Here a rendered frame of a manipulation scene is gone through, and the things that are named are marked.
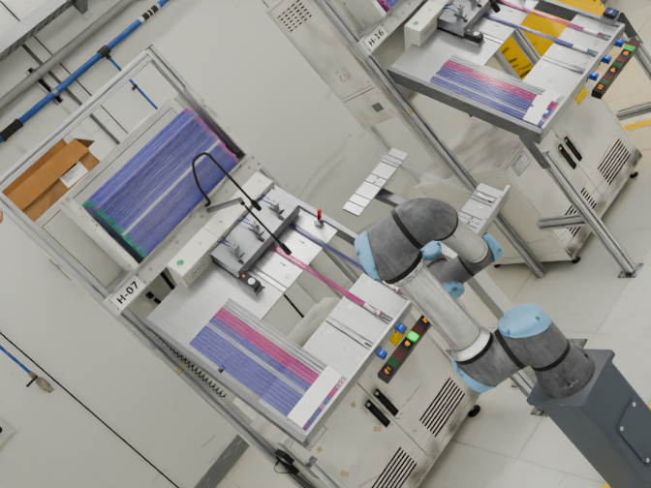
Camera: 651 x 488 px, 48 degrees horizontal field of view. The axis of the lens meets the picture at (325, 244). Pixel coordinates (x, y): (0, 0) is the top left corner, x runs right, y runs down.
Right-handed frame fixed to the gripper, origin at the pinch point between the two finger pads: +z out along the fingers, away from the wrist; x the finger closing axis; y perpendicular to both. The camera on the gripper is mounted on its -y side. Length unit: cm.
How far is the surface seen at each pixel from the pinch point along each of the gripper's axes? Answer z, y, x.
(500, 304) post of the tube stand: 36, 16, 31
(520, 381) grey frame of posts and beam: 42, 37, 11
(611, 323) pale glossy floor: 50, 53, 54
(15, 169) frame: -35, -124, -52
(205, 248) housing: -3, -70, -28
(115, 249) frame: -14, -89, -49
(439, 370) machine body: 57, 8, 2
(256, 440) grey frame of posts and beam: 50, -30, -62
